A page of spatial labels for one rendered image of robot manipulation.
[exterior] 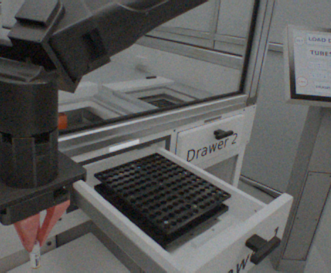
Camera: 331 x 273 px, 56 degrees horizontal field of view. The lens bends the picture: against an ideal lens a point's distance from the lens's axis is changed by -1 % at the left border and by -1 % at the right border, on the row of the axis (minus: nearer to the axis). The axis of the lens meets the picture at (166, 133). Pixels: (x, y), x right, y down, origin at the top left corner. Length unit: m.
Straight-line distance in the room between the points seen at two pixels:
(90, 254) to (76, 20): 0.50
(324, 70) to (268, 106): 1.02
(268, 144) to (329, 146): 0.93
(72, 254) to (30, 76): 0.47
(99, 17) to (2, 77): 0.10
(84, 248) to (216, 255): 0.33
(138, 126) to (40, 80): 0.44
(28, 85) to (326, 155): 1.32
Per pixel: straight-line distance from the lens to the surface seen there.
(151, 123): 0.74
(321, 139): 1.44
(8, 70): 0.31
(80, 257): 0.69
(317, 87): 1.26
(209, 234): 0.62
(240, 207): 0.68
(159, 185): 0.64
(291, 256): 1.76
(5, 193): 0.33
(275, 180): 2.42
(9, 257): 0.73
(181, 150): 0.83
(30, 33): 0.31
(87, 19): 0.31
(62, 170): 0.36
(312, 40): 1.35
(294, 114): 2.23
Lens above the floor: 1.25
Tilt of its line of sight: 23 degrees down
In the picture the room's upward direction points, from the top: 5 degrees clockwise
